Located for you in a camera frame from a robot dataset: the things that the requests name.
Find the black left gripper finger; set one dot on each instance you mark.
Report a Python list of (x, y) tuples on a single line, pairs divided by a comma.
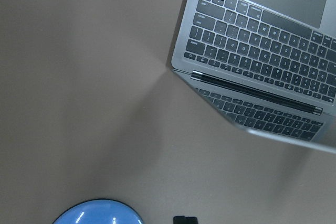
[(184, 220)]

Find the blue desk lamp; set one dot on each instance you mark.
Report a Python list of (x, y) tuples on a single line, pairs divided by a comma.
[(100, 211)]

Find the grey laptop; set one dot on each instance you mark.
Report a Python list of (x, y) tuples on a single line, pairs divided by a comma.
[(267, 66)]

